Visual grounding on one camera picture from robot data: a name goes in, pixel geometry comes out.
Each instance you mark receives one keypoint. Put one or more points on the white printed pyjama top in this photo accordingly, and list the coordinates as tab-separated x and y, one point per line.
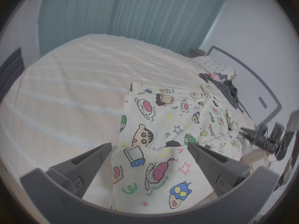
163	129

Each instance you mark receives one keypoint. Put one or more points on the blue-green curtain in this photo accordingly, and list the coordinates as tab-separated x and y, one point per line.
128	15

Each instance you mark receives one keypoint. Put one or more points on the white printed pillow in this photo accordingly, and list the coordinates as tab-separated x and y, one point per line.
217	65

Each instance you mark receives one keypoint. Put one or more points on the grey bedside table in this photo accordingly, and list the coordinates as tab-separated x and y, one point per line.
195	52

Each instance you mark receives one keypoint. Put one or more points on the pile of clothes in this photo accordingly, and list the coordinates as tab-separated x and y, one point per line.
227	91

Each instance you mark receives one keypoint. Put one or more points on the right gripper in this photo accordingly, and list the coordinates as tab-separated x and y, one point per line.
260	139

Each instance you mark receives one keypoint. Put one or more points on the pink garment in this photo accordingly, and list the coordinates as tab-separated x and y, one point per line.
215	76

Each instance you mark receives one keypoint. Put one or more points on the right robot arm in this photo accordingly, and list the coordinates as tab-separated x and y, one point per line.
283	136

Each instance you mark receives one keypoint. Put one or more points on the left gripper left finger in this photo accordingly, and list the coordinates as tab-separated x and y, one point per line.
78	171

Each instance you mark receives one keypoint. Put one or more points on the bed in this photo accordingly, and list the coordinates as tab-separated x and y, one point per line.
70	90

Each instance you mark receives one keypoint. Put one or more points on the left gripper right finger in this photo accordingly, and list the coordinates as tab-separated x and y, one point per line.
217	171

